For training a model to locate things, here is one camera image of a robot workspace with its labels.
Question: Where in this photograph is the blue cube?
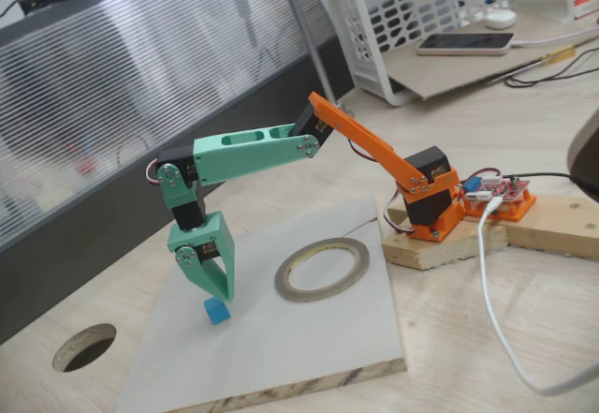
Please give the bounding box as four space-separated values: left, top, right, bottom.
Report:
203 296 233 326

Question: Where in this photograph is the white laminated board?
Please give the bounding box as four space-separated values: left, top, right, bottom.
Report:
114 193 407 413

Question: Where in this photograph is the ribbed glass desk partition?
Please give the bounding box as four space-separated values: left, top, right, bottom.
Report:
0 0 357 347

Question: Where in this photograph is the wooden base block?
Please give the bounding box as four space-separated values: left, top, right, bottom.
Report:
382 206 510 272

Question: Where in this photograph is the red controller board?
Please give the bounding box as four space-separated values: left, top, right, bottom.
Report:
460 173 533 206

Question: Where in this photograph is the grey cardboard sheet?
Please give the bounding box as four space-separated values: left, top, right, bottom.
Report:
387 7 599 101

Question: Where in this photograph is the smartphone in light case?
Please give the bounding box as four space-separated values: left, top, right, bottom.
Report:
416 32 515 57

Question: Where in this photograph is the wooden base plank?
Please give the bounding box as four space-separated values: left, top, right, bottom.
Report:
504 191 599 262

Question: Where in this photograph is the white earbuds case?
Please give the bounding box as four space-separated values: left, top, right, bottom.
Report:
484 8 518 29

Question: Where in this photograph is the dark grey rounded object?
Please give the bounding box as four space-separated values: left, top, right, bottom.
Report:
565 108 599 199

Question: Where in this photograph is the yellow screwdriver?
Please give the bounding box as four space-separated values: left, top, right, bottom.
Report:
540 45 577 64

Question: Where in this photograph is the white plastic basket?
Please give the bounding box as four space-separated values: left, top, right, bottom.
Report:
320 0 575 108

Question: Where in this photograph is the red box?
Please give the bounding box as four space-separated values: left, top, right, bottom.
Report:
571 0 599 21

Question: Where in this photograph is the grey ring of tape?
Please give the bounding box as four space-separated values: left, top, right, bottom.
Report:
273 237 371 303

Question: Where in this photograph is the white USB cable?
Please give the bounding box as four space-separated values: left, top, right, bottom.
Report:
476 197 599 398

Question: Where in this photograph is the orange controller board mount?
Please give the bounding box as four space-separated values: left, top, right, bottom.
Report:
460 187 537 223

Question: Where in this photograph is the black power cable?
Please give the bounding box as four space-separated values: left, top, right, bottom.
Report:
504 171 599 189

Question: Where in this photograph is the pink phone charging cable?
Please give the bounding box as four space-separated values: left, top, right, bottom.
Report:
509 26 599 50

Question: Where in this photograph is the thin black cable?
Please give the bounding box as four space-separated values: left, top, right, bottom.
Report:
504 33 599 87

